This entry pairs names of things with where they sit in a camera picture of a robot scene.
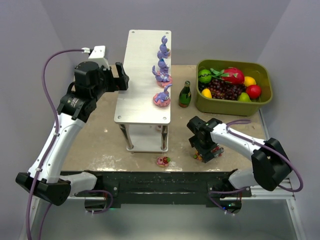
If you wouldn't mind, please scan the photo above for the pink yellow bear toy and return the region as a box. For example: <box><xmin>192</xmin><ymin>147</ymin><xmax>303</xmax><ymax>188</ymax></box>
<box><xmin>193</xmin><ymin>152</ymin><xmax>202</xmax><ymax>161</ymax></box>

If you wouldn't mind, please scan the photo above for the purple bunny with blue bow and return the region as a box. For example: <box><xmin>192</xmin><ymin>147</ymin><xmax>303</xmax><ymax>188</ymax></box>
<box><xmin>157</xmin><ymin>58</ymin><xmax>170</xmax><ymax>73</ymax></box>

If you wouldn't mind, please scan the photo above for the purple bunny with strawberry cake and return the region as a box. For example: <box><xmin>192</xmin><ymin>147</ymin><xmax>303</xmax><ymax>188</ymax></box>
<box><xmin>157</xmin><ymin>35</ymin><xmax>171</xmax><ymax>59</ymax></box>

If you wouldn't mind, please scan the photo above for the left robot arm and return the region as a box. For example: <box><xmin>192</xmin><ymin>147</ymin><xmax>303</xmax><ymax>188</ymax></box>
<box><xmin>15</xmin><ymin>61</ymin><xmax>130</xmax><ymax>206</ymax></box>

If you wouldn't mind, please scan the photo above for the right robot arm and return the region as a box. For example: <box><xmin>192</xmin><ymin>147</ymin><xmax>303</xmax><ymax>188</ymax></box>
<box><xmin>187</xmin><ymin>116</ymin><xmax>293</xmax><ymax>192</ymax></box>

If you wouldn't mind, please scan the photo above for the white two-tier shelf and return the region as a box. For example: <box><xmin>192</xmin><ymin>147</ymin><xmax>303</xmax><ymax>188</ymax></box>
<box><xmin>114</xmin><ymin>29</ymin><xmax>172</xmax><ymax>153</ymax></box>

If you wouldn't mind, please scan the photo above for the red pink bear toy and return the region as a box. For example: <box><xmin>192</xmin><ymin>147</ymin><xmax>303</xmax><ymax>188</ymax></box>
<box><xmin>211</xmin><ymin>146</ymin><xmax>224</xmax><ymax>158</ymax></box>

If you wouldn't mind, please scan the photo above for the pink strawberry donut toy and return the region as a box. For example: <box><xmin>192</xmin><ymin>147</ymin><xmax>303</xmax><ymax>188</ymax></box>
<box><xmin>156</xmin><ymin>156</ymin><xmax>171</xmax><ymax>167</ymax></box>

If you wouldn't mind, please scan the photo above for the green glass bottle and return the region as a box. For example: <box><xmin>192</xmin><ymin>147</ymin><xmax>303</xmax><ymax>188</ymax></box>
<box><xmin>178</xmin><ymin>80</ymin><xmax>192</xmax><ymax>108</ymax></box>

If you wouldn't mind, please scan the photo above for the yellow toy mango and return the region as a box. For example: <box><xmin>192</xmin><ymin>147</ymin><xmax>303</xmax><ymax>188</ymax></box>
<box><xmin>201</xmin><ymin>88</ymin><xmax>212</xmax><ymax>99</ymax></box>

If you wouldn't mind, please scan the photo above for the purple toy grape bunch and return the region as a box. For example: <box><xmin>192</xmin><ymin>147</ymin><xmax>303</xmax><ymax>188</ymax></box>
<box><xmin>198</xmin><ymin>78</ymin><xmax>247</xmax><ymax>101</ymax></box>

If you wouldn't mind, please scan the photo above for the green toy apple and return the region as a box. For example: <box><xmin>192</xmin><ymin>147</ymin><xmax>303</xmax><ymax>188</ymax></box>
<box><xmin>237</xmin><ymin>92</ymin><xmax>251</xmax><ymax>103</ymax></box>

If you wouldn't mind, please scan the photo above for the green toy lime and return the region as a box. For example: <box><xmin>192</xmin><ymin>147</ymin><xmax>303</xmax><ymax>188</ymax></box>
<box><xmin>198</xmin><ymin>69</ymin><xmax>212</xmax><ymax>84</ymax></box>

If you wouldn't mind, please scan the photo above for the red toy apple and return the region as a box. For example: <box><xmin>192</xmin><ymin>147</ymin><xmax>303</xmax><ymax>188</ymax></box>
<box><xmin>246</xmin><ymin>84</ymin><xmax>262</xmax><ymax>100</ymax></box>

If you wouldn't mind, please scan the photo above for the red toy dragon fruit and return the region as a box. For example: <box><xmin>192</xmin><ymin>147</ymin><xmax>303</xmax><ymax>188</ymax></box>
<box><xmin>210</xmin><ymin>67</ymin><xmax>245</xmax><ymax>85</ymax></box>

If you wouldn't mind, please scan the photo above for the yellow toy lemon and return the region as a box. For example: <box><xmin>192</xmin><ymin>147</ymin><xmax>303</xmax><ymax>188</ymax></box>
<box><xmin>243</xmin><ymin>76</ymin><xmax>257</xmax><ymax>87</ymax></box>

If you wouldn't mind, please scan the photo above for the olive green plastic bin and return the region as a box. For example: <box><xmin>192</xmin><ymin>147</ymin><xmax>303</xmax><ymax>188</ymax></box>
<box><xmin>195</xmin><ymin>59</ymin><xmax>273</xmax><ymax>117</ymax></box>

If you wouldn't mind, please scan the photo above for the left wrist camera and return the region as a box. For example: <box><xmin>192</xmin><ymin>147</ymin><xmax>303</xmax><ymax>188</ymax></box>
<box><xmin>81</xmin><ymin>45</ymin><xmax>110</xmax><ymax>70</ymax></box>

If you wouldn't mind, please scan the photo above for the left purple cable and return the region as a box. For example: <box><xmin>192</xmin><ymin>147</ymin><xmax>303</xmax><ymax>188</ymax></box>
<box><xmin>25</xmin><ymin>48</ymin><xmax>115</xmax><ymax>240</ymax></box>

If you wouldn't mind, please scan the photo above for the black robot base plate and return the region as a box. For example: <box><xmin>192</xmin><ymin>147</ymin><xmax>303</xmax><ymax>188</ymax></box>
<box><xmin>76</xmin><ymin>171</ymin><xmax>237</xmax><ymax>208</ymax></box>

